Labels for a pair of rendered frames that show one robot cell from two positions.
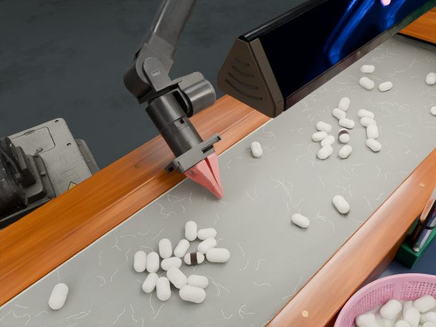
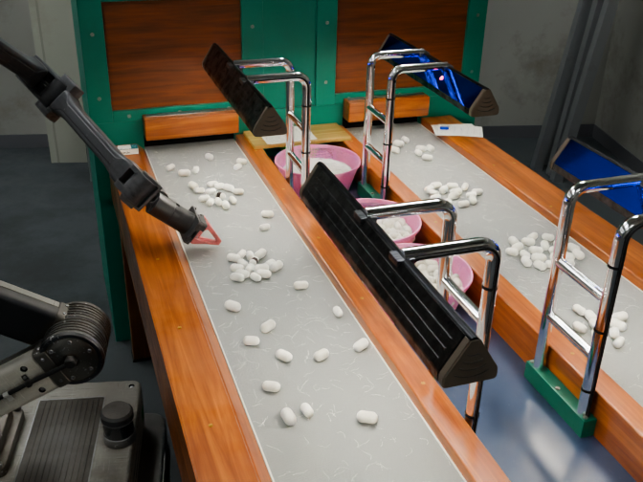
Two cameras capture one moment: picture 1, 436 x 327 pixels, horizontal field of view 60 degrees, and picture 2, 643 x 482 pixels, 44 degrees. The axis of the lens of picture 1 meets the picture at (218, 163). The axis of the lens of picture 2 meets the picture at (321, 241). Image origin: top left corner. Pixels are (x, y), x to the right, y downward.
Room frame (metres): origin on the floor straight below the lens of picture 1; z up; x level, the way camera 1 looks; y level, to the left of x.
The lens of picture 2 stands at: (-0.38, 1.58, 1.68)
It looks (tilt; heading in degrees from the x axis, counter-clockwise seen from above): 27 degrees down; 289
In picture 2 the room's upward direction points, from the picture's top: 1 degrees clockwise
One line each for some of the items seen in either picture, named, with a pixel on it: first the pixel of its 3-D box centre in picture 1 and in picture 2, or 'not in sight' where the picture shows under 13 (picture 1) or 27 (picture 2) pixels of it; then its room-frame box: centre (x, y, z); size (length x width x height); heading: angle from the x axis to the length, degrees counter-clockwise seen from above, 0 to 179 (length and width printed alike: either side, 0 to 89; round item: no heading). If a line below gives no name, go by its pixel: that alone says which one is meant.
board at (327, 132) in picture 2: not in sight; (297, 135); (0.52, -0.75, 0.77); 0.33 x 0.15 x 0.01; 38
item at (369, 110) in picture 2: not in sight; (403, 132); (0.12, -0.57, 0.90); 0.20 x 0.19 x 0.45; 128
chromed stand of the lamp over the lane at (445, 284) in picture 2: not in sight; (418, 337); (-0.17, 0.44, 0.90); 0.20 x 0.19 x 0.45; 128
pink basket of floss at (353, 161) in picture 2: not in sight; (317, 173); (0.39, -0.58, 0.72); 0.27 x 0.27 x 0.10
